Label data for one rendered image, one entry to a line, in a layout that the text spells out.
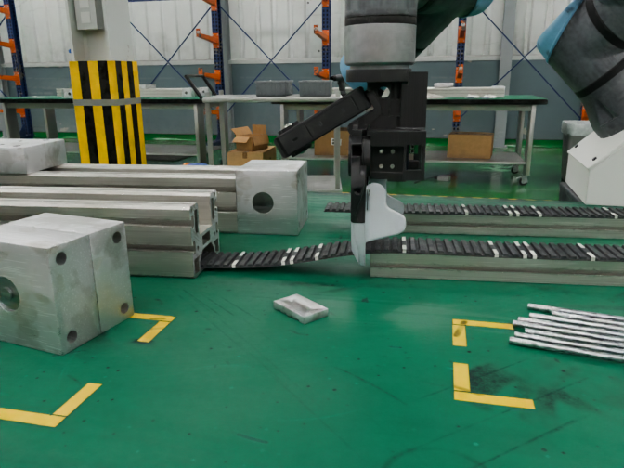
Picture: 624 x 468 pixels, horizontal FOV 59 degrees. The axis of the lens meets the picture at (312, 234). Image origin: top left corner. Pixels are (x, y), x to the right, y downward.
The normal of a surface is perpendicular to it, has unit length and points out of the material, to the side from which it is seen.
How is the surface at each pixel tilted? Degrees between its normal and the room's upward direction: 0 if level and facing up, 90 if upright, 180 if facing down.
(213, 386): 0
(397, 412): 0
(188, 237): 90
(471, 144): 89
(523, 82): 90
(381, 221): 80
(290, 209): 90
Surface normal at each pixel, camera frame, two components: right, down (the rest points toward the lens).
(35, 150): 0.99, 0.03
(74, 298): 0.92, 0.10
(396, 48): 0.36, 0.26
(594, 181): -0.26, 0.27
